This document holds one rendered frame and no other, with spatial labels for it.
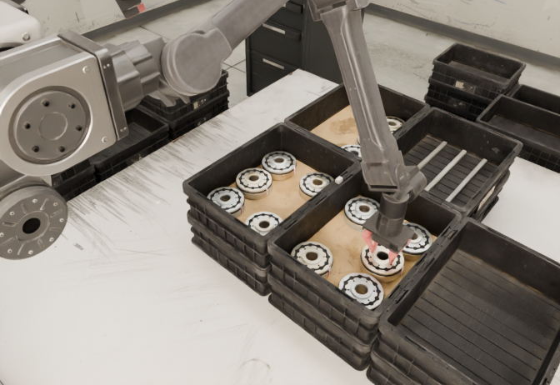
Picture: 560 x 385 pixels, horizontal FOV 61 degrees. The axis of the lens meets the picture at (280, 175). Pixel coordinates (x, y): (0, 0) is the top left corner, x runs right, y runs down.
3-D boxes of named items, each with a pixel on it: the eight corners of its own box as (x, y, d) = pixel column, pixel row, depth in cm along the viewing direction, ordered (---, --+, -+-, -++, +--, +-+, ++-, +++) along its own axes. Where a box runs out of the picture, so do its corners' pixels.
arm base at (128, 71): (80, 117, 64) (55, 32, 56) (130, 94, 69) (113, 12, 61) (119, 143, 60) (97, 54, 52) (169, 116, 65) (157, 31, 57)
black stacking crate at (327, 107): (357, 193, 140) (362, 162, 132) (281, 151, 155) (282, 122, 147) (423, 135, 163) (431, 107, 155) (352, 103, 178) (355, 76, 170)
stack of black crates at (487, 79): (500, 133, 281) (527, 63, 252) (480, 157, 263) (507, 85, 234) (437, 109, 300) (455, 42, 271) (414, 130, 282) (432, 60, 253)
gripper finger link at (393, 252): (381, 243, 118) (387, 217, 112) (407, 258, 114) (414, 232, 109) (366, 260, 114) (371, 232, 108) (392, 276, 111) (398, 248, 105)
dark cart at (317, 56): (299, 138, 298) (307, -8, 240) (247, 112, 319) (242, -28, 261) (352, 100, 334) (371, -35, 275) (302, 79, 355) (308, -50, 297)
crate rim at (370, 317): (373, 327, 95) (375, 321, 94) (263, 249, 110) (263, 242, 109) (462, 221, 119) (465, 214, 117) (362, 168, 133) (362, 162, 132)
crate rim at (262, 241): (263, 249, 110) (263, 242, 109) (179, 190, 125) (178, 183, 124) (361, 168, 133) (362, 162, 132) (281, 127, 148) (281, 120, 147)
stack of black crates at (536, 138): (551, 200, 238) (591, 124, 209) (531, 234, 220) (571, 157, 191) (473, 166, 257) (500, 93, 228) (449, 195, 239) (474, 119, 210)
